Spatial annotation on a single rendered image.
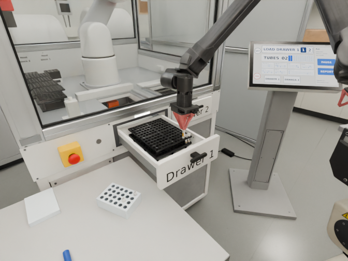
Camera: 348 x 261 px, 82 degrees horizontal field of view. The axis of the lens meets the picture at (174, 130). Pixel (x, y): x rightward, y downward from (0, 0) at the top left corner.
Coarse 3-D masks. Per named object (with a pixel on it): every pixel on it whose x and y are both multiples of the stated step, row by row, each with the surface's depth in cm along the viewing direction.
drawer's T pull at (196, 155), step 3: (192, 153) 70; (195, 153) 70; (198, 153) 70; (204, 153) 70; (192, 156) 69; (195, 156) 69; (198, 156) 68; (201, 156) 69; (204, 156) 70; (192, 159) 67; (195, 159) 67; (198, 159) 68; (192, 162) 67
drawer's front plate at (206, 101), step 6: (210, 96) 116; (192, 102) 108; (198, 102) 111; (204, 102) 114; (210, 102) 118; (204, 108) 116; (210, 108) 120; (204, 114) 119; (174, 120) 105; (186, 120) 111; (192, 120) 114
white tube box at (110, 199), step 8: (112, 184) 73; (104, 192) 69; (112, 192) 70; (120, 192) 69; (128, 192) 69; (96, 200) 67; (104, 200) 66; (112, 200) 67; (120, 200) 66; (128, 200) 66; (136, 200) 67; (104, 208) 68; (112, 208) 65; (120, 208) 64; (128, 208) 64; (128, 216) 65
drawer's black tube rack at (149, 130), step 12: (156, 120) 96; (132, 132) 86; (144, 132) 85; (156, 132) 85; (168, 132) 85; (180, 132) 85; (144, 144) 82; (156, 144) 77; (180, 144) 83; (156, 156) 76
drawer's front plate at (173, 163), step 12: (204, 144) 73; (216, 144) 79; (168, 156) 66; (180, 156) 67; (216, 156) 82; (156, 168) 64; (168, 168) 66; (180, 168) 70; (192, 168) 74; (168, 180) 68
